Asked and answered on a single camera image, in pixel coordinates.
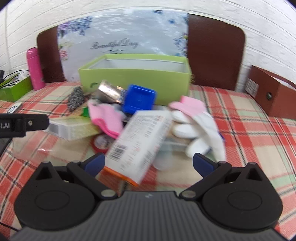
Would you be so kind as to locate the floral plastic bag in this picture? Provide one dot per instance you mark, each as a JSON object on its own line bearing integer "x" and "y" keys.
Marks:
{"x": 138, "y": 30}

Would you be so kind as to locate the pink cloth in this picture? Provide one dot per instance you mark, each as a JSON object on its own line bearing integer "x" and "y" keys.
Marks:
{"x": 106, "y": 120}

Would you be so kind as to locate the green tissue box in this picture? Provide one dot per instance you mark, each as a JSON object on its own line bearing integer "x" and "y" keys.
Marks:
{"x": 16, "y": 90}

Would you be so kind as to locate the pale green carton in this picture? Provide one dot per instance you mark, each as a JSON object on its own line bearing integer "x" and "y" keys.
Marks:
{"x": 78, "y": 131}

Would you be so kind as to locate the blue plastic box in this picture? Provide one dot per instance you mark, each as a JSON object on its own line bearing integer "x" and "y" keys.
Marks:
{"x": 138, "y": 98}

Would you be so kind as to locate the plaid tablecloth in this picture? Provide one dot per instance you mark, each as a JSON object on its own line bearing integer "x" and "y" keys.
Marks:
{"x": 249, "y": 143}

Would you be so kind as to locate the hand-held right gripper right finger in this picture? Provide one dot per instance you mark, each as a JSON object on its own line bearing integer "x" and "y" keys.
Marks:
{"x": 202, "y": 165}

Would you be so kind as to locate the red tape roll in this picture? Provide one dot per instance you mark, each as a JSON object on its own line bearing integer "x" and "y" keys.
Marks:
{"x": 99, "y": 148}

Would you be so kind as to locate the steel wool scourer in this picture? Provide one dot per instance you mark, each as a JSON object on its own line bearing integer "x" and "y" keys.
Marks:
{"x": 76, "y": 98}

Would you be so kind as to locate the silver foil packet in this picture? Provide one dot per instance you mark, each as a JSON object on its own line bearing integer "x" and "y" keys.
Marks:
{"x": 109, "y": 90}

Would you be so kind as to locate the green pad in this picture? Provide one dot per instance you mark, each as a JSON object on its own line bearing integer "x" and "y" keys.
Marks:
{"x": 85, "y": 112}

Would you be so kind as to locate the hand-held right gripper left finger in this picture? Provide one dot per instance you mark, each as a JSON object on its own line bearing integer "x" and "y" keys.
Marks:
{"x": 96, "y": 164}

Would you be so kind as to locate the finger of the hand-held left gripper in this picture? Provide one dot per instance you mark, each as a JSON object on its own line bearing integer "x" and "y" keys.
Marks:
{"x": 32, "y": 124}

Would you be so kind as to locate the brown chair back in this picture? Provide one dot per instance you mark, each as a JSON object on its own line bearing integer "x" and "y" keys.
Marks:
{"x": 215, "y": 58}

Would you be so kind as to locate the white glove with pink cuff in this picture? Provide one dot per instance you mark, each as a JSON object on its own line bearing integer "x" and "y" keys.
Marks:
{"x": 208, "y": 125}

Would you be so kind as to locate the white and orange carton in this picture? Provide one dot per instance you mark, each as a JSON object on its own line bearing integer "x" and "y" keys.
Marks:
{"x": 138, "y": 143}

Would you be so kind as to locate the green storage box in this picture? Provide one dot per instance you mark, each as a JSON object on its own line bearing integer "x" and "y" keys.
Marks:
{"x": 138, "y": 78}

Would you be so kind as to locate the pink bottle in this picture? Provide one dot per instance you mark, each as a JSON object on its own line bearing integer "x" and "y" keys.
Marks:
{"x": 35, "y": 69}

